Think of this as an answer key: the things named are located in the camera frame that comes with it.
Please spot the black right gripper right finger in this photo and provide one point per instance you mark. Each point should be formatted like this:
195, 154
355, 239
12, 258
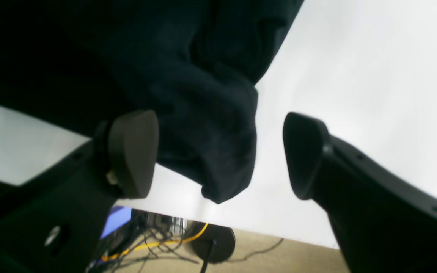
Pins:
382, 224

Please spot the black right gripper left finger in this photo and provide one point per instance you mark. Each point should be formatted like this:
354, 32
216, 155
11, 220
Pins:
53, 223

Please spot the black T-shirt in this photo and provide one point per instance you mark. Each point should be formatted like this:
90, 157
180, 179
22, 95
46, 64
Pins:
75, 63

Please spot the black round stand base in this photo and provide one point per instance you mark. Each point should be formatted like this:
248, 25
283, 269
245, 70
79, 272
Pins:
225, 243

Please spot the black stand pole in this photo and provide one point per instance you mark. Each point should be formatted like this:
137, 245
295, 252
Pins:
209, 248

